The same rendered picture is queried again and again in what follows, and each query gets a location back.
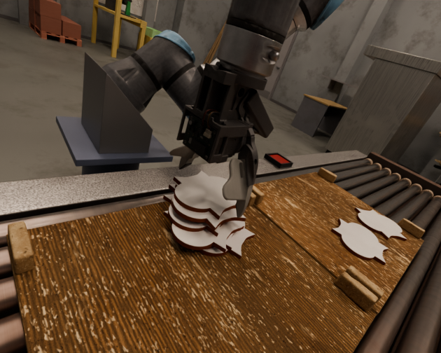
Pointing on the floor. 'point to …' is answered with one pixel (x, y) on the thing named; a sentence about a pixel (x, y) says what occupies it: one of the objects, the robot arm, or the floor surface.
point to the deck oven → (391, 104)
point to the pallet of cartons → (52, 22)
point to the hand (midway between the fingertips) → (209, 190)
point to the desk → (318, 115)
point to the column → (124, 163)
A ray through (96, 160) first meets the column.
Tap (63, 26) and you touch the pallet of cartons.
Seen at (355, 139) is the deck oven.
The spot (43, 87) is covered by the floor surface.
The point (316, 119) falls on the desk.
